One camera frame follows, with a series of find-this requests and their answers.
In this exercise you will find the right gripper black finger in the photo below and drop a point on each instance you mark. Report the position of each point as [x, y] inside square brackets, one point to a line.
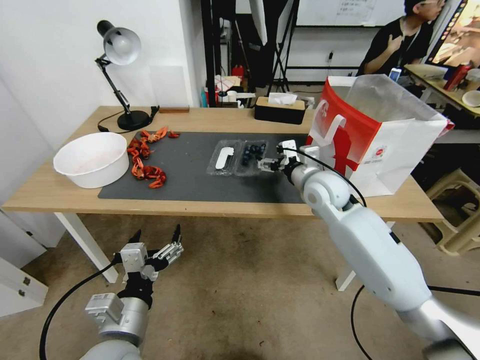
[281, 149]
[269, 165]

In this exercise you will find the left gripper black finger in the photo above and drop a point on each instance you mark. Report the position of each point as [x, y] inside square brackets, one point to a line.
[135, 236]
[168, 253]

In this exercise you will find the clear plastic takeout container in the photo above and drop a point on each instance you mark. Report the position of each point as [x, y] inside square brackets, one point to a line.
[225, 157]

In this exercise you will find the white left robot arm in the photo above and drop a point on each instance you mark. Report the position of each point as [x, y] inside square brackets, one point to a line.
[120, 326]

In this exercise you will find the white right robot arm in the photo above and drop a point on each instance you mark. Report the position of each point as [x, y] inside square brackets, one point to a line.
[367, 243]

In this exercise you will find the black tissue box wooden lid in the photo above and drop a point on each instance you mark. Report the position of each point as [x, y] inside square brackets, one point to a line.
[279, 112]

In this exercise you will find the red and white takeout bag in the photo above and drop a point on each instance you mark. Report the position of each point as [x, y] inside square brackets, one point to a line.
[360, 123]

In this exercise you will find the white tissue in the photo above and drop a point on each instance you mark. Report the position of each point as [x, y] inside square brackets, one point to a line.
[282, 98]

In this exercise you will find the red crayfish shell piece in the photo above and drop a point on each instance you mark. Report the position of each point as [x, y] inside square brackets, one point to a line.
[154, 172]
[157, 134]
[138, 148]
[173, 134]
[137, 168]
[157, 183]

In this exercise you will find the wooden table with white legs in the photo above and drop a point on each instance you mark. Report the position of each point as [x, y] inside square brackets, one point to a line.
[232, 210]

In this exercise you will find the dark grey table mat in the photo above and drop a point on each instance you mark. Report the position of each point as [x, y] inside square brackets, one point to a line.
[187, 176]

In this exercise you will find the white round bowl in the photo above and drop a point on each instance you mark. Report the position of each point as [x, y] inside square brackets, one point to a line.
[92, 161]

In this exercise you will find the black tripod stand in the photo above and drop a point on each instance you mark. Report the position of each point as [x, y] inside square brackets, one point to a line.
[281, 56]

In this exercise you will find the small brown wooden block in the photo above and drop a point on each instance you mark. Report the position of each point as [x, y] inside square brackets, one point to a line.
[173, 109]

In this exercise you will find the white cabinet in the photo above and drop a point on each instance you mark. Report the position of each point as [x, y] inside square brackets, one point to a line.
[22, 262]

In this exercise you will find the white smartphone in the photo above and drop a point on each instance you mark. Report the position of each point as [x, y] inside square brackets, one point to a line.
[394, 74]

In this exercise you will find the whiteboard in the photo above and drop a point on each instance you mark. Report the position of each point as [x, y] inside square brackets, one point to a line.
[337, 13]

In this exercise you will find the person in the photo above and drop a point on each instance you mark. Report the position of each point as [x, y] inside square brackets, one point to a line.
[397, 45]

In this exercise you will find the wooden desk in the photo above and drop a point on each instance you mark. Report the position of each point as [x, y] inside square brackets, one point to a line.
[431, 80]

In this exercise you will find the beige plastic stool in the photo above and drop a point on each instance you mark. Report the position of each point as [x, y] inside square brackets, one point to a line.
[461, 210]

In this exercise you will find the red bottle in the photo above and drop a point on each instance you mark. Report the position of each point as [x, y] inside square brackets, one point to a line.
[454, 77]

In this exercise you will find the black and silver desk lamp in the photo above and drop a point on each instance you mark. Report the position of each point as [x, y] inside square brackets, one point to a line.
[122, 45]

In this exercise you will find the small white bowl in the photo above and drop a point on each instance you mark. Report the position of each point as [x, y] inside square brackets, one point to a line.
[471, 99]

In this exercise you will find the computer monitor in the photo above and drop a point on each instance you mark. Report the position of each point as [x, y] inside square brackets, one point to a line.
[461, 33]

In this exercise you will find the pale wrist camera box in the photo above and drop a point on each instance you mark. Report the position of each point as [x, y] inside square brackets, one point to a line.
[133, 257]
[289, 147]

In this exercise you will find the black metal shelf frame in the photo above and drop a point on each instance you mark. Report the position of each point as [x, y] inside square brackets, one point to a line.
[212, 52]

